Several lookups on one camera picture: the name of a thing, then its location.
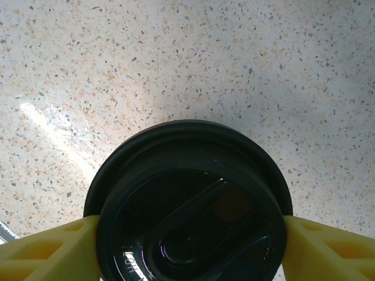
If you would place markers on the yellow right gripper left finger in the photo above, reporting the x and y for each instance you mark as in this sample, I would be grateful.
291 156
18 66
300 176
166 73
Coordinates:
44 257

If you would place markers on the lidded green coffee cup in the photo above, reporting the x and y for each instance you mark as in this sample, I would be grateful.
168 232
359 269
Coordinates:
187 205

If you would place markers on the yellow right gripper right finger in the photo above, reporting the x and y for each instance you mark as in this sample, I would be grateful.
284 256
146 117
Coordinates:
331 257

